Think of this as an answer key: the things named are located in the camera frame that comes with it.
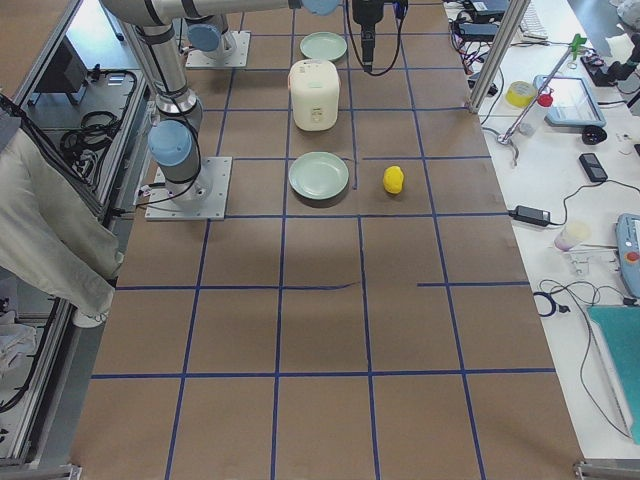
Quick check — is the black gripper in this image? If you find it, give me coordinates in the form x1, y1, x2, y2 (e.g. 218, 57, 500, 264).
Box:
352, 0, 384, 68

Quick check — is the white rice cooker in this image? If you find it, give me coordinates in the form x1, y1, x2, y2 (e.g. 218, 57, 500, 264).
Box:
288, 59, 340, 131

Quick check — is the far green plate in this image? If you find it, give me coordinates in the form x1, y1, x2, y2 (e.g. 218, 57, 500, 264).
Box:
300, 32, 347, 61

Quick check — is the green plate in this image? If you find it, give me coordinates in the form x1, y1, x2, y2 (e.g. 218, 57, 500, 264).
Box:
300, 32, 347, 61
288, 152, 349, 200

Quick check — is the yellow toy duck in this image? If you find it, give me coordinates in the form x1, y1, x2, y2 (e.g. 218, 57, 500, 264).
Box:
382, 165, 405, 195

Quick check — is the near green plate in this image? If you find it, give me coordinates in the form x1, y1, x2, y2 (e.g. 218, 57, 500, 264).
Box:
288, 152, 349, 200

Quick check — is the yellow tape roll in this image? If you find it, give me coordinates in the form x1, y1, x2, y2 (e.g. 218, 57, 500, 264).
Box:
505, 81, 537, 109

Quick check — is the metal rod stand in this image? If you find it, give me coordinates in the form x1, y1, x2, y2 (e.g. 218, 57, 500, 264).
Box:
496, 34, 587, 166

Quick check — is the red lid container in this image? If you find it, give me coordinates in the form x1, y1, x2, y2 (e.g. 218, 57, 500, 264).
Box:
536, 91, 553, 108

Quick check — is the teach pendant tablet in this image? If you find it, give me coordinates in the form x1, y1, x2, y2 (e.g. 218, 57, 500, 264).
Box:
533, 76, 606, 127

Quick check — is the black round cap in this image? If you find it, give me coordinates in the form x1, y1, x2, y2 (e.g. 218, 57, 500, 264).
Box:
581, 125, 608, 146

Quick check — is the black power adapter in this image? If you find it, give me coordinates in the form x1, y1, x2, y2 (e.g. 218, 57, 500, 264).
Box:
509, 205, 551, 227

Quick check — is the plastic cup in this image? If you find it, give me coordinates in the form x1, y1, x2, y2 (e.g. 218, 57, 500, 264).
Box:
554, 221, 591, 252

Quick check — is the white cloth cover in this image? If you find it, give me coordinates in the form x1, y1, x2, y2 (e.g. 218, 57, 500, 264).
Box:
1, 112, 124, 328

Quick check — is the teal cutting mat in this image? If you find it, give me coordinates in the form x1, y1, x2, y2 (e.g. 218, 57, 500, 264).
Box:
588, 306, 639, 444

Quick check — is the aluminium frame post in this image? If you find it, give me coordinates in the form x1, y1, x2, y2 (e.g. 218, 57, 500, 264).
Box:
467, 0, 530, 113

